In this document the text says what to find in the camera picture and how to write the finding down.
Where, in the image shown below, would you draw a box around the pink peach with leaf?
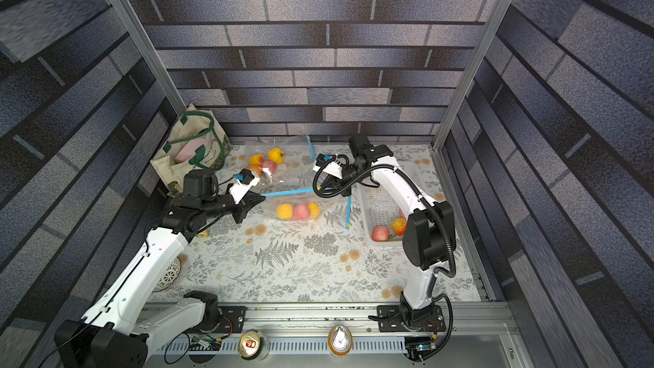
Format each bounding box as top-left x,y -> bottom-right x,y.
261,159 -> 278,175

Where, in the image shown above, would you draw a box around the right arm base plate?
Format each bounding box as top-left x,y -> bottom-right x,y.
369,304 -> 446,333

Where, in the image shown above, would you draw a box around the yellow peach red blush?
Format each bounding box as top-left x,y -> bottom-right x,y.
308,202 -> 321,220

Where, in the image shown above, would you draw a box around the clear zip-top bag blue zipper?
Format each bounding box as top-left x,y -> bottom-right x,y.
245,136 -> 316,193

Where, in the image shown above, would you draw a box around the white round strainer bowl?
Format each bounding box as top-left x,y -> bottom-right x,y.
153,257 -> 182,292

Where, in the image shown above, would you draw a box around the wrinkled yellow red peach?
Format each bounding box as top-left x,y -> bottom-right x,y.
391,217 -> 407,237

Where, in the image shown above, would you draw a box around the canvas tote bag green handles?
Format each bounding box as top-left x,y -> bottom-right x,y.
150,105 -> 232,196

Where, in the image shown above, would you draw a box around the yellow peach green leaf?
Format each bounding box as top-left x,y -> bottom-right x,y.
267,148 -> 285,164

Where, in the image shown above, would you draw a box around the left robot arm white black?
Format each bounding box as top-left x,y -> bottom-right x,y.
54,170 -> 265,367

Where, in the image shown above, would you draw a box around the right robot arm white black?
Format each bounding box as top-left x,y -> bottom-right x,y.
312,134 -> 457,326

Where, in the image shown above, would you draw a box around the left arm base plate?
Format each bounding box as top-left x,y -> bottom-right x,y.
214,305 -> 247,336

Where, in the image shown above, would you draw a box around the white plastic mesh basket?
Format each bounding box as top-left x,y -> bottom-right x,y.
357,158 -> 427,248

